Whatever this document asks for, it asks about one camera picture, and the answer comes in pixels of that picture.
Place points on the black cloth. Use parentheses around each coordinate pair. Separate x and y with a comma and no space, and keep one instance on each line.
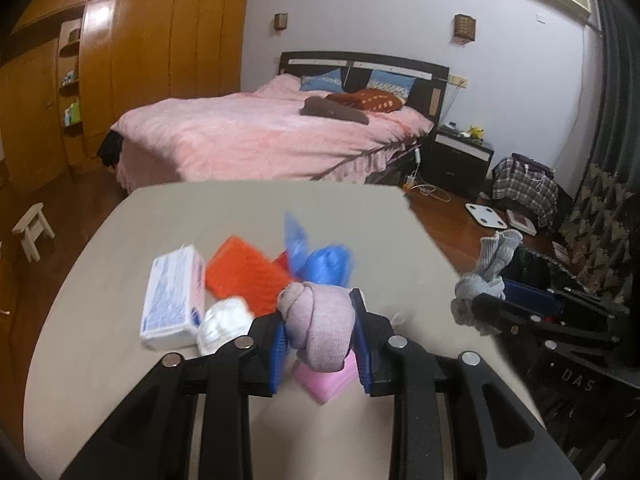
(111,149)

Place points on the pink sock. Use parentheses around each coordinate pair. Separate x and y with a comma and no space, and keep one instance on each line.
(320,325)

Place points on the yellow plush toy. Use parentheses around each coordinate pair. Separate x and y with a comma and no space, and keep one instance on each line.
(476,133)

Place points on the grey sock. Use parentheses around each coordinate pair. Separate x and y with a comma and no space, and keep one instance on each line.
(487,270)

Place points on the dark green patterned curtain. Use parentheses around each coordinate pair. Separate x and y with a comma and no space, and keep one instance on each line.
(615,135)

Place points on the booklet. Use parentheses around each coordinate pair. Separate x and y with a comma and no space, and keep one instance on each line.
(561,252)

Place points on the red-brown dotted pillow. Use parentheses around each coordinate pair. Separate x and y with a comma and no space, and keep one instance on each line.
(370,100)

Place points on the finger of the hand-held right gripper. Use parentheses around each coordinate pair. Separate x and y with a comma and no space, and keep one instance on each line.
(505,317)
(530,297)

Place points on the scale with red-brown centre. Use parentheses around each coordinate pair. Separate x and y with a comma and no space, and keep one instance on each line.
(522,222)

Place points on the plaid cloth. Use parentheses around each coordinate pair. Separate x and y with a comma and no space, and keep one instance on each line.
(525,195)

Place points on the blue pillow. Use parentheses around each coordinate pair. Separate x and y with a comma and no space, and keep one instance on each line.
(320,82)
(392,82)

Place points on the green bottle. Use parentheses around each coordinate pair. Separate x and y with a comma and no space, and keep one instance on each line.
(75,112)

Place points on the white blue-printed tissue pack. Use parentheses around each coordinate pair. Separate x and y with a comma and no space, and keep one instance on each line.
(170,295)

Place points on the blue plastic bag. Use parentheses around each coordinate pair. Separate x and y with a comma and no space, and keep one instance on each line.
(325,265)

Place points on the white wooden stool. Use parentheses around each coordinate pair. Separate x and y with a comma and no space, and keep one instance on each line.
(32,222)

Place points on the brown pillow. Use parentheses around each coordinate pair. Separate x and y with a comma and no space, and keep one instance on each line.
(332,110)

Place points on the large wall lamp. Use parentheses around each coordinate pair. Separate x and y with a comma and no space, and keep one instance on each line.
(465,27)

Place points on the power strip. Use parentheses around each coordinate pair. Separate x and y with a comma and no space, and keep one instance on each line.
(410,183)

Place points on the red plastic bag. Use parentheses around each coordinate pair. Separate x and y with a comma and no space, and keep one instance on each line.
(281,261)

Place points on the white body scale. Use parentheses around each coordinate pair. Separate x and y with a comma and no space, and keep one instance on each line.
(487,216)

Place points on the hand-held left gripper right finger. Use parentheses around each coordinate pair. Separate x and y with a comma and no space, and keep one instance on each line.
(361,345)

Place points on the pink face mask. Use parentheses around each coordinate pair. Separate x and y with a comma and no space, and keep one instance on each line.
(325,385)

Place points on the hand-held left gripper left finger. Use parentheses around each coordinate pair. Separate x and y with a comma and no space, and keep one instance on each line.
(277,355)

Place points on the dark wooden bed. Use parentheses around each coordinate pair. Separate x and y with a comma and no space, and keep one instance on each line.
(350,62)

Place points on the dark nightstand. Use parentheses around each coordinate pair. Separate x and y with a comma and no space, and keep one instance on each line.
(460,165)

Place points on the small wall lamp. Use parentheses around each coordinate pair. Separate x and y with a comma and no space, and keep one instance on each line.
(281,21)

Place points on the pink blanket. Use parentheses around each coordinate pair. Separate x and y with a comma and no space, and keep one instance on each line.
(240,140)

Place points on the wooden wardrobe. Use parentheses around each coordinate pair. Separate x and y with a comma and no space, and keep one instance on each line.
(150,50)

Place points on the wall socket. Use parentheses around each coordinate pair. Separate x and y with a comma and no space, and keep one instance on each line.
(458,80)

